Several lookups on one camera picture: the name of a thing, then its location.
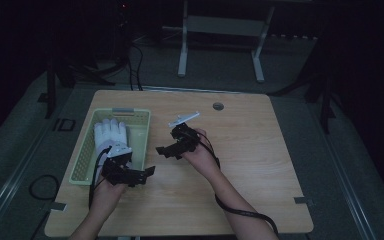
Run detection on green plastic basket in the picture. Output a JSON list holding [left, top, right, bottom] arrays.
[[68, 107, 152, 186]]

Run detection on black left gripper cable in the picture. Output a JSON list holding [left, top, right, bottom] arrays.
[[88, 145, 112, 210]]

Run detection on black hanging cables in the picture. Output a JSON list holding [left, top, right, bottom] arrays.
[[125, 41, 145, 92]]

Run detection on white and grey glove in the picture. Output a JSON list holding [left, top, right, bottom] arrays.
[[93, 118, 134, 168]]

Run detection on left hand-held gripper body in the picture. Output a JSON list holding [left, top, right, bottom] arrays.
[[100, 144, 138, 187]]

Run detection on white metal table frame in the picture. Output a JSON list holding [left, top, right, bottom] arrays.
[[177, 0, 276, 84]]

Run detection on black cable loop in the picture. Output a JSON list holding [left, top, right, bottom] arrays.
[[28, 173, 61, 202]]

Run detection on person's right hand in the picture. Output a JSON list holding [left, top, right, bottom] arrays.
[[180, 128, 222, 180]]

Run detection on grey tape piece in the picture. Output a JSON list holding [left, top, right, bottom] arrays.
[[48, 201, 69, 213], [293, 196, 314, 205]]

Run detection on dark floor stand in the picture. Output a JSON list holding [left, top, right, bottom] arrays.
[[269, 33, 337, 135], [37, 33, 116, 120]]

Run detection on person's left hand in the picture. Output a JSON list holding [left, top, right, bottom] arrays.
[[90, 177, 128, 215]]

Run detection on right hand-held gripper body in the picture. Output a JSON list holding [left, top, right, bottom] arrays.
[[168, 111, 202, 158]]

